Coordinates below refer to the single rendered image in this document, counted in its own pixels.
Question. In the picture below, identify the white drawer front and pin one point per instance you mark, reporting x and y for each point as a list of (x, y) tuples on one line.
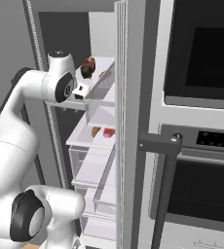
[(182, 238)]

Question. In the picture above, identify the grey fridge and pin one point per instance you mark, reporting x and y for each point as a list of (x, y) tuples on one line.
[(68, 32)]

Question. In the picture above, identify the orange sweet potato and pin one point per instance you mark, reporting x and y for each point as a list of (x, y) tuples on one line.
[(95, 131), (102, 74)]

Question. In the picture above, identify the dark brown steak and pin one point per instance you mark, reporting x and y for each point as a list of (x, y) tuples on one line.
[(88, 65)]

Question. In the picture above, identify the red steak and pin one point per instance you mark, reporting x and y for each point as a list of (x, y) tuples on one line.
[(109, 132)]

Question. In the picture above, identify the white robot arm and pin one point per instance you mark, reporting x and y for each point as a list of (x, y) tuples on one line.
[(16, 146)]

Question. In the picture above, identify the clear fridge drawer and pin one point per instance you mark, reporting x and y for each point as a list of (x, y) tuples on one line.
[(91, 168), (101, 199)]

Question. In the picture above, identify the black wall microwave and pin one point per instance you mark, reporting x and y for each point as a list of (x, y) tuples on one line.
[(201, 55)]

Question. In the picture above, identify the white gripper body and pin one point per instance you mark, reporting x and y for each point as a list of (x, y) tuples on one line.
[(83, 82)]

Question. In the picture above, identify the steel wall oven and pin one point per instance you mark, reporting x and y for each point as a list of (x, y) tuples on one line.
[(205, 191)]

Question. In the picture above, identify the white fridge shelf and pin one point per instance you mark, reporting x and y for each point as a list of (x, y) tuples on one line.
[(84, 138), (103, 89)]

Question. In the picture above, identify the grey fridge door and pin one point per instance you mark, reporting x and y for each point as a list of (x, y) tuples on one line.
[(123, 97)]

